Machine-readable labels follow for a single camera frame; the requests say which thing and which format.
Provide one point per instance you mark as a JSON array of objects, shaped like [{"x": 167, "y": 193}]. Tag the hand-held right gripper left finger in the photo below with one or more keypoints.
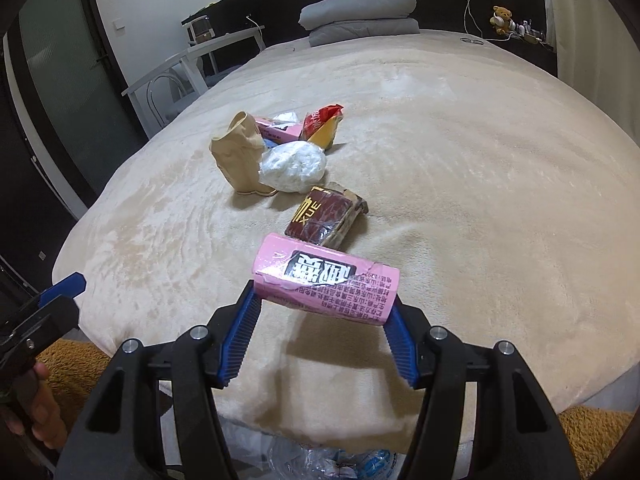
[{"x": 240, "y": 335}]

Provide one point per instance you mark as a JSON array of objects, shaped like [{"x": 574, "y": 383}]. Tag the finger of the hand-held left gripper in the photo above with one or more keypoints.
[
  {"x": 65, "y": 285},
  {"x": 50, "y": 320}
]

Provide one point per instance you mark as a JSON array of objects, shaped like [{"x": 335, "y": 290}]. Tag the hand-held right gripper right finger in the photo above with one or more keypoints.
[{"x": 400, "y": 345}]

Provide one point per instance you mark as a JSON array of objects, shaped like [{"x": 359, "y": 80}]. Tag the pink snack packet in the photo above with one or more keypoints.
[{"x": 325, "y": 275}]

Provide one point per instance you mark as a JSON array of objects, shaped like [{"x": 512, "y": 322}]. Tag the clear plastic trash bag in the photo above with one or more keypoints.
[{"x": 320, "y": 460}]

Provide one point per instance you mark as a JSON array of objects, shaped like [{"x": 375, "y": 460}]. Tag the person's left hand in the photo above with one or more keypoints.
[{"x": 45, "y": 410}]

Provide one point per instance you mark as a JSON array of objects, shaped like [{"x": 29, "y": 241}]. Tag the black wardrobe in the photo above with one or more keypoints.
[{"x": 30, "y": 200}]

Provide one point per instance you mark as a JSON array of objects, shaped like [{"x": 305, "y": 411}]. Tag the dark red snack packet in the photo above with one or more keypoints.
[{"x": 320, "y": 215}]

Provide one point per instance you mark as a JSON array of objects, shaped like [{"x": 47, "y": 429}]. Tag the crumpled white plastic bag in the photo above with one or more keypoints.
[{"x": 292, "y": 166}]

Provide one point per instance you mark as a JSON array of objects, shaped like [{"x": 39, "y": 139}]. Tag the crumpled beige paper bag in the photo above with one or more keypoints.
[{"x": 237, "y": 150}]

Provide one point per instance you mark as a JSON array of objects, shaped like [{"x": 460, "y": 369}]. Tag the frosted glass door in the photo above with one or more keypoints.
[{"x": 65, "y": 85}]

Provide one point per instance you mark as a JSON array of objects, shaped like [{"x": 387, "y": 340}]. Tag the small pink carton box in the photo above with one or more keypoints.
[{"x": 277, "y": 131}]

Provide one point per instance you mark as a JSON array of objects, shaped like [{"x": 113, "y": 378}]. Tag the clear plastic chair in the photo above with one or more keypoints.
[{"x": 176, "y": 101}]

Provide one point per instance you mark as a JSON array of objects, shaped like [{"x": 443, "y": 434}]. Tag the red and yellow snack packet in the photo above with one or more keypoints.
[{"x": 322, "y": 127}]

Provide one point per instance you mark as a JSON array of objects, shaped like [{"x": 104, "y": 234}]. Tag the small white plastic wrapper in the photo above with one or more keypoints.
[{"x": 289, "y": 116}]

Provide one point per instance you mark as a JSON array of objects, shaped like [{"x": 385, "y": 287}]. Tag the small white desktop appliance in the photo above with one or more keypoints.
[{"x": 201, "y": 30}]

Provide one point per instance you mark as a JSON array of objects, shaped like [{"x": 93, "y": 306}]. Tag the white desk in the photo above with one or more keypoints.
[{"x": 220, "y": 40}]

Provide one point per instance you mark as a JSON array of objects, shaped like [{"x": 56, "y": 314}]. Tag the eyeglasses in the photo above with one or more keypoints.
[{"x": 470, "y": 40}]

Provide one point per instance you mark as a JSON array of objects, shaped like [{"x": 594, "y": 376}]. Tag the grey pillow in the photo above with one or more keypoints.
[{"x": 365, "y": 32}]

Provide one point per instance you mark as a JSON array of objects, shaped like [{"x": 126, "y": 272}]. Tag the grey pillows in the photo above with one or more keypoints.
[{"x": 357, "y": 7}]

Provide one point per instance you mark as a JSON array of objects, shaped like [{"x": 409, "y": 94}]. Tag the brown teddy bear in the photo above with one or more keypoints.
[{"x": 501, "y": 20}]

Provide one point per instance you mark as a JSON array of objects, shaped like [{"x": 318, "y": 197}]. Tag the cluster of small bottles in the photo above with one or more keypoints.
[{"x": 530, "y": 30}]

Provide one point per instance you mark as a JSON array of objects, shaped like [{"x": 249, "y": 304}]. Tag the black headboard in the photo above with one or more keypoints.
[{"x": 440, "y": 0}]

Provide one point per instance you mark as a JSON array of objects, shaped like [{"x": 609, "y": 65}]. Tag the cream curtain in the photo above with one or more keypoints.
[{"x": 590, "y": 35}]

